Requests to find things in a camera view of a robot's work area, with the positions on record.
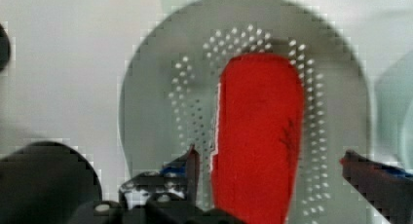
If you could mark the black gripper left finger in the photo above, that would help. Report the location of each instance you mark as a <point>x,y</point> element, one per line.
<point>179,177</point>

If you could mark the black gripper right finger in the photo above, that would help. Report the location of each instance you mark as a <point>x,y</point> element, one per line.
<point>388,189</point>

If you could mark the red ketchup bottle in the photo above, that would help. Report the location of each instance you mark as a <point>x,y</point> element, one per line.
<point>259,117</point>

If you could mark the green oval strainer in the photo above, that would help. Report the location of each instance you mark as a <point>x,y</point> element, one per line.
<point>169,97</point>

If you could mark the black utensil holder cylinder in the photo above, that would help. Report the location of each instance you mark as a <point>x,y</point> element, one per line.
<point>44,183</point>

